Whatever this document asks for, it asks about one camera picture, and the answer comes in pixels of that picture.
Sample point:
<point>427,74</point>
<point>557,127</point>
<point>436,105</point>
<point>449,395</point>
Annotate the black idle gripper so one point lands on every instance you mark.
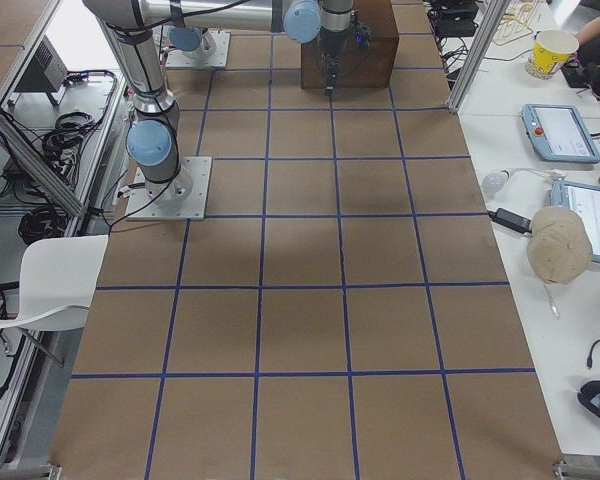
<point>331,46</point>

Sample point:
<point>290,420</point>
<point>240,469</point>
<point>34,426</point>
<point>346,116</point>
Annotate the dark wooden drawer cabinet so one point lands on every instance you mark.
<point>374,70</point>

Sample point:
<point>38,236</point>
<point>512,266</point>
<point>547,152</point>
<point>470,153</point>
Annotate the white light bulb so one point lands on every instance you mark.
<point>494,182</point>

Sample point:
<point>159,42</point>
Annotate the yellow popcorn bucket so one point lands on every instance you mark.
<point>551,51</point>

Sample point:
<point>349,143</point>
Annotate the upper blue teach pendant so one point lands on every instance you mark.
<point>557,133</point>

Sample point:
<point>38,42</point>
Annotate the blue teach pendant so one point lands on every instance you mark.
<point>557,133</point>
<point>585,201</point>

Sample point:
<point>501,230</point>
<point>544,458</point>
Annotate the black power adapter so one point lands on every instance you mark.
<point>510,220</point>

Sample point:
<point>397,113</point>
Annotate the brown paper table cover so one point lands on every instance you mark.
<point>342,312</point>

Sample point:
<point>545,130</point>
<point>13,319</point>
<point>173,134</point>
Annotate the grey electronics box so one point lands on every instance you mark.
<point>45,73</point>

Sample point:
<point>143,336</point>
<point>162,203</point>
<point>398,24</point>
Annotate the beige baseball cap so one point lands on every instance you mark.
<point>559,250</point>

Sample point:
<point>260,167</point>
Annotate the lower blue teach pendant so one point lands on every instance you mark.
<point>585,201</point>

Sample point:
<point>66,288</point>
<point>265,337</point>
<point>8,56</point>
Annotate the white plastic chair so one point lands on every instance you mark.
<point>57,282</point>

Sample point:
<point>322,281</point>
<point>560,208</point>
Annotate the aluminium frame post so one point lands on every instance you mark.
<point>485,32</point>

